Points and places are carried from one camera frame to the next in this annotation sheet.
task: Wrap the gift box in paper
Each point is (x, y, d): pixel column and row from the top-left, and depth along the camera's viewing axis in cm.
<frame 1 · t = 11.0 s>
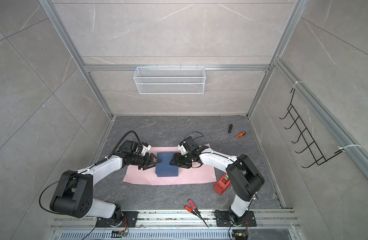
left hand: (157, 160, 86), fingers open
right hand: (173, 163, 86), fingers open
blue gift box: (164, 169, 85), point 7 cm above the table
pink wrapping paper: (201, 174, 92), on the table
black handled screwdriver: (229, 131, 112), on the table
orange handled screwdriver: (241, 134, 109), on the table

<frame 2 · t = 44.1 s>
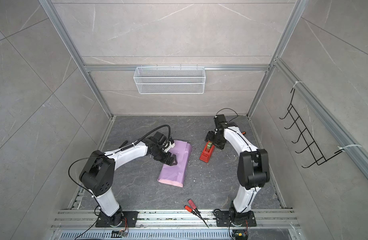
left hand: (171, 158, 90), fingers open
right hand: (210, 141, 93), fingers open
pink wrapping paper: (174, 175, 83), point 7 cm above the table
red tape dispenser: (207, 152, 95), point 6 cm above the table
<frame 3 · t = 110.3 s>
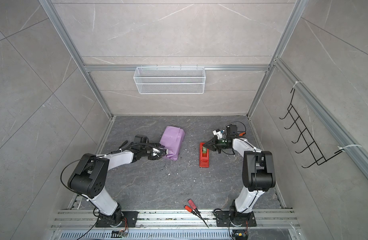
left hand: (161, 144, 95), fingers open
right hand: (203, 144, 90), fingers closed
pink wrapping paper: (172, 138, 99), point 7 cm above the table
red tape dispenser: (204, 156, 94), point 4 cm above the table
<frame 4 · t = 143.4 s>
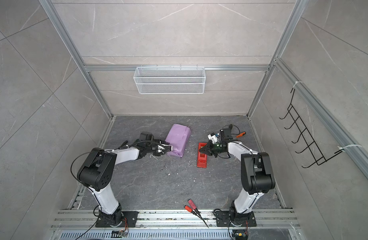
left hand: (166, 140, 96), fingers open
right hand: (199, 149, 90), fingers closed
pink wrapping paper: (178, 137, 100), point 7 cm above the table
red tape dispenser: (202, 159, 94), point 3 cm above the table
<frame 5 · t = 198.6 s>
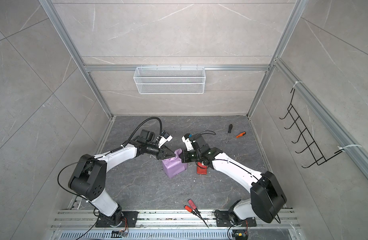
left hand: (173, 153, 84), fingers open
right hand: (178, 155, 82), fingers closed
pink wrapping paper: (174, 165, 81), point 12 cm above the table
red tape dispenser: (201, 169, 88), point 5 cm above the table
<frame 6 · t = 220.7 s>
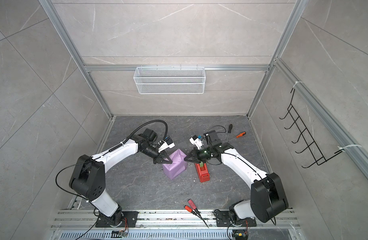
left hand: (170, 159, 82), fingers closed
right hand: (185, 159, 78), fingers closed
red tape dispenser: (202, 171, 87), point 5 cm above the table
